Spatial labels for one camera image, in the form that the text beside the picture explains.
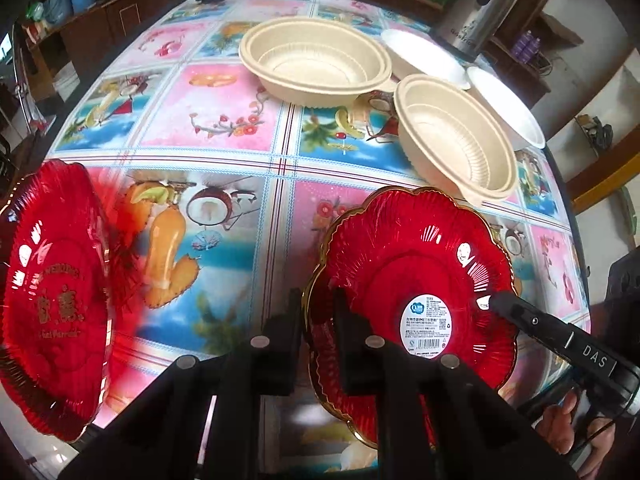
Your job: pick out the beige ribbed bowl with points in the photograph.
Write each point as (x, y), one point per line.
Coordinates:
(310, 65)
(450, 135)

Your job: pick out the person's dark clothing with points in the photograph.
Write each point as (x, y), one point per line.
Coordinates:
(627, 280)

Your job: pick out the wooden shelf unit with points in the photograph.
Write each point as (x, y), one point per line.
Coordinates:
(530, 80)

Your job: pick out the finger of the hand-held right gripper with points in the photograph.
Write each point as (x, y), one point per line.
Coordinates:
(530, 317)

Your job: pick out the printed fruit tablecloth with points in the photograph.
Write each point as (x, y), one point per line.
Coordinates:
(225, 110)

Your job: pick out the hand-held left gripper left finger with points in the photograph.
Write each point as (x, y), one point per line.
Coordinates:
(282, 355)

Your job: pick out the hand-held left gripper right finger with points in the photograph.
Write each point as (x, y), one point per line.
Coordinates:
(357, 355)

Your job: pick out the person's right hand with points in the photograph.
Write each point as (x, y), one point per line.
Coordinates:
(557, 425)

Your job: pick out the grey-blue thermos jug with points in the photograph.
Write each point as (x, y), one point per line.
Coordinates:
(57, 2)

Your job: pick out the red plate with white label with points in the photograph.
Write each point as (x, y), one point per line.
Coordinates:
(425, 260)

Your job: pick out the purple bottle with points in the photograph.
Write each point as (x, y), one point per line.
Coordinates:
(532, 46)
(520, 45)

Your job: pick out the black framed table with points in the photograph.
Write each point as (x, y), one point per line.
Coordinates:
(570, 210)

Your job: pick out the red plate with gold print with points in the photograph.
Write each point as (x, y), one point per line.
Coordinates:
(55, 260)

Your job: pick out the stainless steel thermos kettle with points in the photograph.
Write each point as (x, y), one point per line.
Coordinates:
(475, 10)

